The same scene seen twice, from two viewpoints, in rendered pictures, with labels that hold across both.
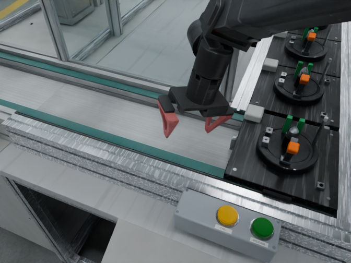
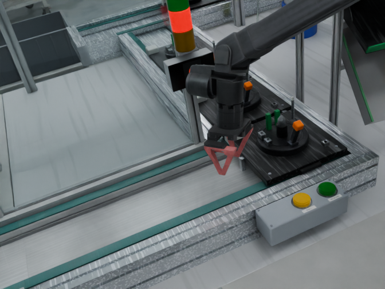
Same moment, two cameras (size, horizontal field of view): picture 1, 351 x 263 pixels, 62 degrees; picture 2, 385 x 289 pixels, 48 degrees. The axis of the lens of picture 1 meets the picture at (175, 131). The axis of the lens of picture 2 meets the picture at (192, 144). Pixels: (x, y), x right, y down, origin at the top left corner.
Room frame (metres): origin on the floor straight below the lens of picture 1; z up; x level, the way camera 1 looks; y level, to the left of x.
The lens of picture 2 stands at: (-0.12, 0.52, 1.68)
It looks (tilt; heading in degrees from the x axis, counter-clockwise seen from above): 35 degrees down; 321
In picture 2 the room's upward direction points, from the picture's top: 11 degrees counter-clockwise
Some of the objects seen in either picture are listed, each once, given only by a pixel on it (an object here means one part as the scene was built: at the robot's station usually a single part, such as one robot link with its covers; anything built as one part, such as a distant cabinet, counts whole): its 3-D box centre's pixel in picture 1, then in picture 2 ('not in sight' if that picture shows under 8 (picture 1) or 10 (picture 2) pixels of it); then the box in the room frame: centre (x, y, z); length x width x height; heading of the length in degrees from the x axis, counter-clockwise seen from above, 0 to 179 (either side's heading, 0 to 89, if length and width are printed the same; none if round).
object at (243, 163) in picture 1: (284, 153); (282, 143); (0.46, -0.27, 0.96); 0.24 x 0.24 x 0.02; 68
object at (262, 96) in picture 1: (301, 79); (236, 90); (0.69, -0.36, 1.01); 0.24 x 0.24 x 0.13; 68
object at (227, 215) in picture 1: (227, 216); (301, 200); (0.29, -0.11, 0.96); 0.04 x 0.04 x 0.02
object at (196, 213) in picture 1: (225, 223); (301, 210); (0.29, -0.11, 0.93); 0.21 x 0.07 x 0.06; 68
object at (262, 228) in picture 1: (261, 228); (326, 190); (0.26, -0.17, 0.96); 0.04 x 0.04 x 0.02
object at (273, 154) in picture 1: (287, 148); (282, 137); (0.46, -0.27, 0.98); 0.14 x 0.14 x 0.02
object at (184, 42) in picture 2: not in sight; (184, 38); (0.64, -0.13, 1.28); 0.05 x 0.05 x 0.05
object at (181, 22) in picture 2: not in sight; (180, 18); (0.64, -0.13, 1.33); 0.05 x 0.05 x 0.05
